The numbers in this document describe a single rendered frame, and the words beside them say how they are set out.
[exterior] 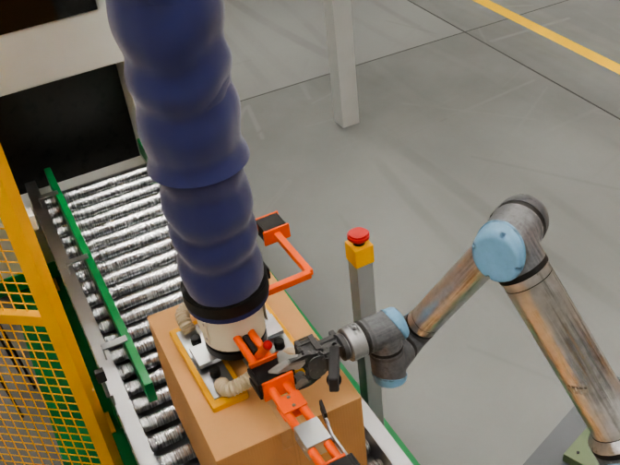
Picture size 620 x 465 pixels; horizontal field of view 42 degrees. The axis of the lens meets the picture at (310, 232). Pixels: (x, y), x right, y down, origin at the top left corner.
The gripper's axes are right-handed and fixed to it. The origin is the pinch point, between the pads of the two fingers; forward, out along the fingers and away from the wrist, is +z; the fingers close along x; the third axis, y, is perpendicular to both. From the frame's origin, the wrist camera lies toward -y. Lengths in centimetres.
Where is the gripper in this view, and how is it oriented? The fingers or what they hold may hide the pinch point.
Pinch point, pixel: (276, 383)
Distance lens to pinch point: 198.6
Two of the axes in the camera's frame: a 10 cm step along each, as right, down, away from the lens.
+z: -8.9, 3.5, -3.1
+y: -4.5, -5.0, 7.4
